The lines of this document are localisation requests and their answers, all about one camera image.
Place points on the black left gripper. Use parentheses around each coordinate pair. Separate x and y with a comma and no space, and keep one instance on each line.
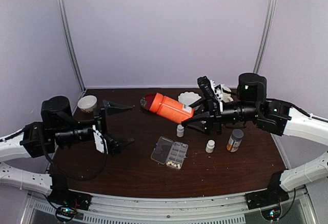
(110,108)

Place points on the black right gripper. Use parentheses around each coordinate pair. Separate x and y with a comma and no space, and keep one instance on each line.
(212,110)

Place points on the orange pill bottle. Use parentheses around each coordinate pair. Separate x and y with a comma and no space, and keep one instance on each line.
(169,108)

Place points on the clear plastic pill organizer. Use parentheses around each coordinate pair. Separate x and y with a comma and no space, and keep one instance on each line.
(167,150)

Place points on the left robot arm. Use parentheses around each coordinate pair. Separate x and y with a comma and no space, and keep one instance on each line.
(58,129)

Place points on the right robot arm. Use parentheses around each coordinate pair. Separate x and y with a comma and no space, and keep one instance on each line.
(268,114)

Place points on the white pills in organizer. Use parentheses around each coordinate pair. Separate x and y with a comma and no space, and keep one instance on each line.
(173,164)

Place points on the white scalloped bowl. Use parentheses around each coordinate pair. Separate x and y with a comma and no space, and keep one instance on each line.
(188,98)

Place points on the cream textured mug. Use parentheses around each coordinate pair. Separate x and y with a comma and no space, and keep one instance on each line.
(227,96)

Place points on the small white pill bottle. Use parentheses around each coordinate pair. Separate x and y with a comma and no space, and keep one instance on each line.
(210,146)

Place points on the plain white ceramic bowl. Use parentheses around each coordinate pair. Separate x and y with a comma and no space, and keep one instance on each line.
(87,104)

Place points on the amber bottle grey cap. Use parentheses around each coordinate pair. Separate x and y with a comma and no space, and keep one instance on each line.
(235,140)

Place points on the red floral plate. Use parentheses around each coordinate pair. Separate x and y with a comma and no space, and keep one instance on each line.
(146,101)

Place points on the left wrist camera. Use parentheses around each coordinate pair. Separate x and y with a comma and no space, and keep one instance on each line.
(100,142)

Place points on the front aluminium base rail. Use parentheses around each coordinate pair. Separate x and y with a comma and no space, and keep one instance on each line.
(232,208)

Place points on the right aluminium frame post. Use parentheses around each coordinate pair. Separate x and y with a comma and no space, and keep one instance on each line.
(269,17)

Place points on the aluminium frame post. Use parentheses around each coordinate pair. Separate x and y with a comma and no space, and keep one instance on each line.
(269,17)
(69,43)

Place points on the left aluminium frame post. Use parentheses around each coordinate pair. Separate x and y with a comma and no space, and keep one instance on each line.
(69,43)

